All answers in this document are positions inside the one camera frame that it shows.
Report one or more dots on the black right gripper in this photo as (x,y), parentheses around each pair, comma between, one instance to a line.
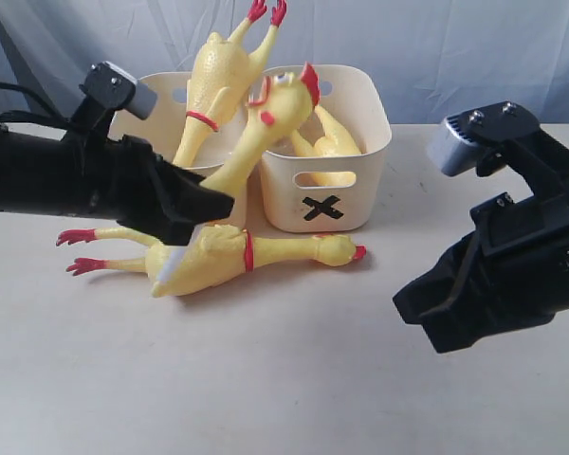
(511,274)

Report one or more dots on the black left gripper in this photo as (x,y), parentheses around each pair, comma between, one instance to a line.
(126,181)

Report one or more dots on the large yellow rubber chicken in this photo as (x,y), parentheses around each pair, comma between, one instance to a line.
(223,71)

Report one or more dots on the severed rubber chicken head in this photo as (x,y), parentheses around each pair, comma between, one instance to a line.
(285,104)

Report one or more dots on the headless yellow rubber chicken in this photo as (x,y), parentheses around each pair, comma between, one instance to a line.
(335,141)

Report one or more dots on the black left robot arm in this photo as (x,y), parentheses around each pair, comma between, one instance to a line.
(35,171)

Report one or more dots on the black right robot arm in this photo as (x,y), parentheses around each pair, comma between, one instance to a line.
(510,273)

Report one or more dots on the cream bin marked O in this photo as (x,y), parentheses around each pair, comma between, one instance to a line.
(163,129)

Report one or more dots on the whole yellow rubber chicken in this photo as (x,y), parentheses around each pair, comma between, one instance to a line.
(219,254)

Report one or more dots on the cream bin marked X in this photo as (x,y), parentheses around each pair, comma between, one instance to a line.
(335,193)

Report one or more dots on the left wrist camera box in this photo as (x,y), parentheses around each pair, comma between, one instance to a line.
(107,89)

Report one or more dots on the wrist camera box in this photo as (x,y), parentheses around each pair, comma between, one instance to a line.
(107,89)
(503,134)

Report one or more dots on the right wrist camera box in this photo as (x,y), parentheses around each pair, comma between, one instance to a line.
(503,134)

